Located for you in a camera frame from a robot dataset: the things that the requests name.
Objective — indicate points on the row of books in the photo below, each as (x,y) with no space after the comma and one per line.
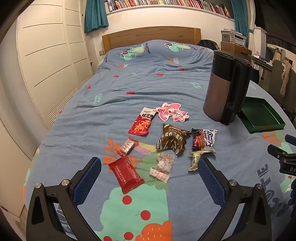
(161,2)

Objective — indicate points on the white printer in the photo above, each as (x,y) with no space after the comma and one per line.
(233,37)

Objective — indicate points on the small pink snack packet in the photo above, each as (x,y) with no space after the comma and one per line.
(181,116)

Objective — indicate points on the teal curtain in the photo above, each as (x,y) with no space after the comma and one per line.
(94,16)
(239,16)

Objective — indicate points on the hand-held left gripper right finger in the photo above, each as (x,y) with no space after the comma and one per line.
(211,183)

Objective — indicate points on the red and clear candy packet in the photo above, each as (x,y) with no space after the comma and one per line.
(127,146)

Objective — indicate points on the wooden headboard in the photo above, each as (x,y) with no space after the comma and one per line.
(150,34)

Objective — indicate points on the black bag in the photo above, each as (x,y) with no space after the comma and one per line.
(207,44)

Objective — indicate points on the blue printed blanket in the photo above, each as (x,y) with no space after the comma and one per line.
(138,81)

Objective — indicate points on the clear cartoon candy packet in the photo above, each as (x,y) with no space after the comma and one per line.
(163,168)

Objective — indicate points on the wooden dresser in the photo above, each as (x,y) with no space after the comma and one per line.
(238,49)

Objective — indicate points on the beige candy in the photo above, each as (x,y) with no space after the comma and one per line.
(195,160)

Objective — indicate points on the brown snack packet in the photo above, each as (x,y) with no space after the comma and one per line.
(171,139)

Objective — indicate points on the black and copper trash can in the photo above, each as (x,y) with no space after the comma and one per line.
(219,92)

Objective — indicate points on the white wardrobe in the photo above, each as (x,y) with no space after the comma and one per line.
(46,58)

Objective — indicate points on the large pink cartoon snack packet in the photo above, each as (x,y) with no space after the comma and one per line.
(165,111)

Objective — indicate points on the white and brown cookie packet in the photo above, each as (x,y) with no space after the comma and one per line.
(205,141)

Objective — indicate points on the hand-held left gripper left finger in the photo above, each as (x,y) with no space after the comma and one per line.
(86,183)

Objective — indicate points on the red and white snack packet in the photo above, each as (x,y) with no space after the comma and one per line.
(141,125)

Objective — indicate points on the green tray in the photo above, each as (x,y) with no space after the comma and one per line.
(259,115)

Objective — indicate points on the beige chair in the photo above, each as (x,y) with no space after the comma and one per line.
(274,76)

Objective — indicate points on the grey desk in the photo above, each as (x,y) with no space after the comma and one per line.
(261,62)

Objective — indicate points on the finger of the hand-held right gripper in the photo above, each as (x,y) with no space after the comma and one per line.
(291,139)
(276,151)

